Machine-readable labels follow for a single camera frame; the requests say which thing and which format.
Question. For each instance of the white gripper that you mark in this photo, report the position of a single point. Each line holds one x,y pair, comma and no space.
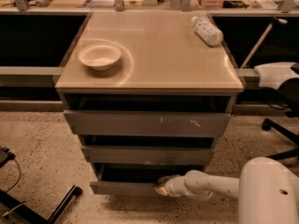
172,186

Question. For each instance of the grey bottom drawer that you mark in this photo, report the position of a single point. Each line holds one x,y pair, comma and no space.
133,179

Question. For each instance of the grey drawer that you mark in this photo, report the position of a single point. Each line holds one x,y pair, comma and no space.
133,179
130,123
147,155

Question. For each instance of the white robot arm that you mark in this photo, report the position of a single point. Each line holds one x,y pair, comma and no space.
267,191

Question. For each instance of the grey middle drawer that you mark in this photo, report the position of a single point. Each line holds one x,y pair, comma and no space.
147,155

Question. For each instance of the grey drawer cabinet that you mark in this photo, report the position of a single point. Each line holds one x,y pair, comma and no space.
164,67

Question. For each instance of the grey top drawer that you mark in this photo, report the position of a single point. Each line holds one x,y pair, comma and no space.
130,123

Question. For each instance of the white paper bowl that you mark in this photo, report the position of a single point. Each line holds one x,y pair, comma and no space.
100,56

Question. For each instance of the black metal stand base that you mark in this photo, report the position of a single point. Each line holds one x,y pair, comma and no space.
43,212

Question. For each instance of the clear plastic water bottle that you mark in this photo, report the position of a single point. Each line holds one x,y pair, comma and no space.
211,34

